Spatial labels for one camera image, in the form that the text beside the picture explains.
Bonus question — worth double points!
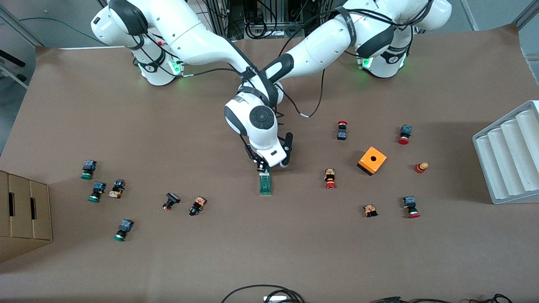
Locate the black bar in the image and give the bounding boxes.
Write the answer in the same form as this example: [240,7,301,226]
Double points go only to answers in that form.
[0,49,26,68]

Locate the white mounting plate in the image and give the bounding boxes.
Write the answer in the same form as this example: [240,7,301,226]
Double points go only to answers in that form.
[187,0,240,44]

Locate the black cable with connector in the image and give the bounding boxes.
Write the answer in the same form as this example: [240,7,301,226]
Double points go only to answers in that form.
[371,294,514,303]

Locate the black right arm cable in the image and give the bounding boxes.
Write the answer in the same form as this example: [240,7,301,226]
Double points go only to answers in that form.
[183,66,245,80]

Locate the black orange selector switch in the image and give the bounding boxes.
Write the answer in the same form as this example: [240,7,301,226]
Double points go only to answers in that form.
[189,196,207,217]

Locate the black square push button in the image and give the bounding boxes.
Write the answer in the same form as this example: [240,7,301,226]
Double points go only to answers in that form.
[163,192,181,211]

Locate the white ridged tray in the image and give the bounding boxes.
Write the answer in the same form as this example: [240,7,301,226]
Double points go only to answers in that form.
[472,100,539,205]

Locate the orange button enclosure box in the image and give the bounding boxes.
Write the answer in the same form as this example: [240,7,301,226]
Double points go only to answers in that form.
[357,146,387,176]

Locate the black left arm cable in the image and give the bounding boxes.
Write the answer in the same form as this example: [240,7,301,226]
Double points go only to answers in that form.
[276,67,327,127]

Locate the cardboard box with slots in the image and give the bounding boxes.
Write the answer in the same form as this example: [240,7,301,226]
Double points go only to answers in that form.
[0,170,53,263]

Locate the coiled black cable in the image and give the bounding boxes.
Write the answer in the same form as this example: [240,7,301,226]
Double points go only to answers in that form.
[245,19,270,40]

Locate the green load switch white handle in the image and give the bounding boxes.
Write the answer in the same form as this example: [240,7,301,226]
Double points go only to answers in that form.
[259,166,272,197]

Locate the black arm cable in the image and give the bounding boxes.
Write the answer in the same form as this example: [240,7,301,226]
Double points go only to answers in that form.
[183,66,245,80]
[276,67,327,127]

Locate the aluminium frame rack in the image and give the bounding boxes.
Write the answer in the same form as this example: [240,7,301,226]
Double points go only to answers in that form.
[204,0,342,40]

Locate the black looped cable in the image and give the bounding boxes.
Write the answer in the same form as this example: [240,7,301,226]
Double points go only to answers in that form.
[221,284,306,303]

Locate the black orange switch block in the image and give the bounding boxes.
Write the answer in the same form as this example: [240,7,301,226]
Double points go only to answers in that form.
[108,179,126,199]

